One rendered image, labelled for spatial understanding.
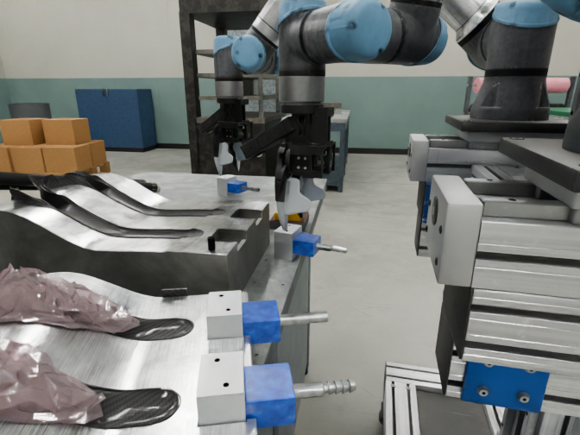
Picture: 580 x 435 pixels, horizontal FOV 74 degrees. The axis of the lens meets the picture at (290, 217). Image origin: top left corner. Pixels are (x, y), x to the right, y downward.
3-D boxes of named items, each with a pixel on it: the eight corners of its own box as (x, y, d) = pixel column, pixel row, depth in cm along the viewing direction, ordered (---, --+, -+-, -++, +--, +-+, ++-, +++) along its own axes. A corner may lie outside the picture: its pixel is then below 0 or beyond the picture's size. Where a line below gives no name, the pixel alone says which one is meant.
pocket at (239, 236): (247, 251, 61) (246, 230, 60) (237, 266, 56) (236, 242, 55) (219, 249, 62) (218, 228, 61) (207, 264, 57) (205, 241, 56)
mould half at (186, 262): (269, 243, 78) (268, 179, 74) (230, 313, 54) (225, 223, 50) (50, 230, 86) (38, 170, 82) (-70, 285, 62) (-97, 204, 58)
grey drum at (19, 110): (59, 153, 697) (49, 102, 669) (59, 158, 649) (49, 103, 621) (20, 155, 669) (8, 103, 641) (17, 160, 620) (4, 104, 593)
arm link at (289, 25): (298, -10, 53) (267, 1, 60) (298, 74, 57) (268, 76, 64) (342, -4, 57) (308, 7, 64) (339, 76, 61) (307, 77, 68)
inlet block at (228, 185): (263, 197, 112) (263, 179, 111) (254, 201, 108) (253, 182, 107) (228, 191, 119) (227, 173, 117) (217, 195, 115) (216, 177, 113)
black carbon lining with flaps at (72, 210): (230, 219, 72) (227, 168, 69) (196, 254, 56) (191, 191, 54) (62, 210, 77) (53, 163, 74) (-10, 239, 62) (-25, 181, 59)
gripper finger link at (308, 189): (324, 220, 73) (320, 178, 67) (294, 217, 75) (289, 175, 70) (329, 211, 75) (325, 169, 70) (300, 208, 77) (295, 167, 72)
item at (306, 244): (349, 259, 71) (350, 231, 70) (342, 270, 67) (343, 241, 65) (284, 249, 76) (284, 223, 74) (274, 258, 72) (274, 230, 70)
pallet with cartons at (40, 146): (110, 171, 543) (103, 116, 519) (79, 185, 465) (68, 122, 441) (27, 171, 546) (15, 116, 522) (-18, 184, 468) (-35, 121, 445)
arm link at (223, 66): (239, 34, 97) (207, 34, 98) (241, 80, 100) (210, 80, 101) (248, 38, 104) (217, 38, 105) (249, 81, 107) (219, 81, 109)
